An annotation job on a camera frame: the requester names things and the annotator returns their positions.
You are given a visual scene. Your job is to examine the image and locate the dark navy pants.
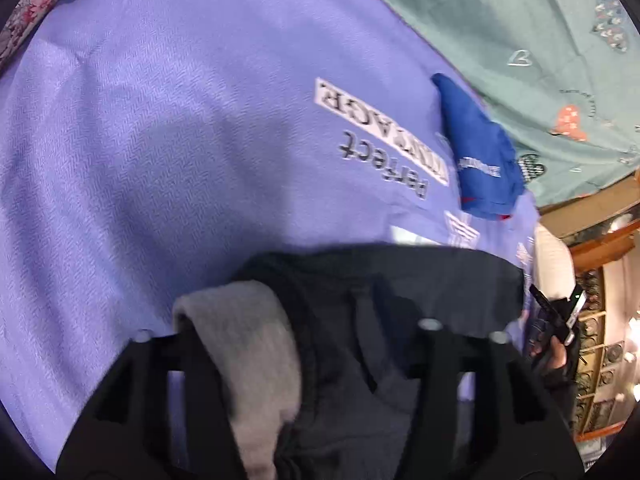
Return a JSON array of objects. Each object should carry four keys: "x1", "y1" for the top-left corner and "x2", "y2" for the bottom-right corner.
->
[{"x1": 171, "y1": 242, "x2": 526, "y2": 480}]

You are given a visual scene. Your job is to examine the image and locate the blue folded garment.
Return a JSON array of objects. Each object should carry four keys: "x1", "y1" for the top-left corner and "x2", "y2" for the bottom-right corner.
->
[{"x1": 432, "y1": 74, "x2": 525, "y2": 220}]

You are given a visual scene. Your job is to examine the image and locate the white pillow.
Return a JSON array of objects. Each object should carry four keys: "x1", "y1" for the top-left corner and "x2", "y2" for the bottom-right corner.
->
[{"x1": 534, "y1": 223, "x2": 576, "y2": 300}]

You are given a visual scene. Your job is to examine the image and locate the green printed blanket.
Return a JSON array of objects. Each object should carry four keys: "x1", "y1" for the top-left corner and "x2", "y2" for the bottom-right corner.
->
[{"x1": 383, "y1": 0, "x2": 639, "y2": 206}]

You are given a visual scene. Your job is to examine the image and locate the purple printed bed sheet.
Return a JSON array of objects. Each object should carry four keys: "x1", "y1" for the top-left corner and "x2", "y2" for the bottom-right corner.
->
[{"x1": 1, "y1": 0, "x2": 537, "y2": 466}]

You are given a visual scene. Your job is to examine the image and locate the wooden display shelf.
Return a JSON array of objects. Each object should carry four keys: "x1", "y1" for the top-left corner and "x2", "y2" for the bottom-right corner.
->
[{"x1": 538, "y1": 174, "x2": 639, "y2": 442}]

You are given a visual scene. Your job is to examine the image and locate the right hand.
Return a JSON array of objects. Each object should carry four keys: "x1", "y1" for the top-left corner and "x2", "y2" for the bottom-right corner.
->
[{"x1": 530, "y1": 336, "x2": 567, "y2": 375}]

